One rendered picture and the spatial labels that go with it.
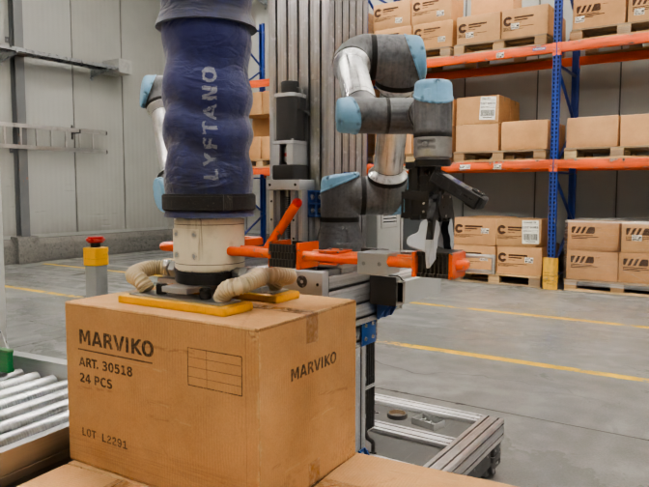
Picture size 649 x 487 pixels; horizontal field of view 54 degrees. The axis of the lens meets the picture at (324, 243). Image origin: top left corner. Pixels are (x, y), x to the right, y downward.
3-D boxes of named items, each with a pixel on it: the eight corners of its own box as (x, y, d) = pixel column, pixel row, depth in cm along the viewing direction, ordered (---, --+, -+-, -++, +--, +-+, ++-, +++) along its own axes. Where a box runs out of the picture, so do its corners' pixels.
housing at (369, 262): (355, 273, 133) (355, 251, 132) (371, 270, 138) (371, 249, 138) (386, 275, 129) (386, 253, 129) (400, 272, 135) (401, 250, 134)
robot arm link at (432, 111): (447, 84, 130) (458, 76, 121) (446, 139, 131) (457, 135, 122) (409, 84, 129) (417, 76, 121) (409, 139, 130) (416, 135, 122)
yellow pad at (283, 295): (174, 292, 172) (173, 273, 171) (200, 287, 180) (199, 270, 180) (276, 304, 154) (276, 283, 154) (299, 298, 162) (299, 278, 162)
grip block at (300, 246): (266, 268, 143) (265, 242, 143) (291, 263, 151) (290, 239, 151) (296, 270, 139) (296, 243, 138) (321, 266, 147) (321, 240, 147)
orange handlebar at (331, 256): (126, 251, 169) (126, 238, 169) (204, 243, 195) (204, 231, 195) (463, 276, 121) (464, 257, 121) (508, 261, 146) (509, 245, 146)
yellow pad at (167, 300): (117, 302, 156) (117, 282, 155) (148, 297, 164) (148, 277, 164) (224, 318, 138) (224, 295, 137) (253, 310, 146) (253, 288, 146)
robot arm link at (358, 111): (326, 27, 169) (338, 96, 128) (368, 28, 169) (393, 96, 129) (325, 71, 175) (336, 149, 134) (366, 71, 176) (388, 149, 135)
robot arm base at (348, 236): (332, 246, 204) (332, 215, 203) (374, 248, 196) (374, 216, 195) (304, 250, 192) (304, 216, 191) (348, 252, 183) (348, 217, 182)
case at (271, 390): (69, 458, 161) (64, 300, 158) (183, 412, 195) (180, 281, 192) (260, 524, 130) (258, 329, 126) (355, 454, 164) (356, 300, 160)
